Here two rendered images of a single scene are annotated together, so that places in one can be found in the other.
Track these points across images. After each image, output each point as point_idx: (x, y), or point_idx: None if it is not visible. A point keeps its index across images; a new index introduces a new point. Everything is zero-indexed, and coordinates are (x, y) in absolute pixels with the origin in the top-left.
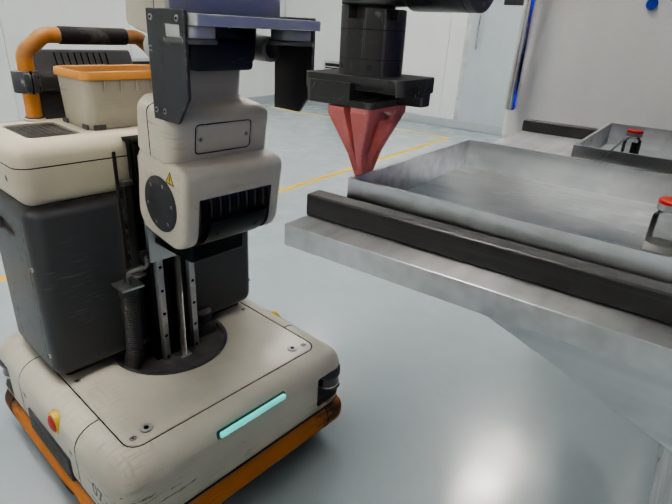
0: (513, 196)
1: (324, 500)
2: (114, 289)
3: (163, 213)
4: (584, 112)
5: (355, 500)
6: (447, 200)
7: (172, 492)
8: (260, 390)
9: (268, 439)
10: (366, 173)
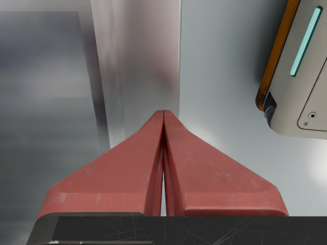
0: (0, 237)
1: (231, 43)
2: None
3: None
4: None
5: (213, 55)
6: (41, 173)
7: None
8: (312, 63)
9: (286, 44)
10: (90, 74)
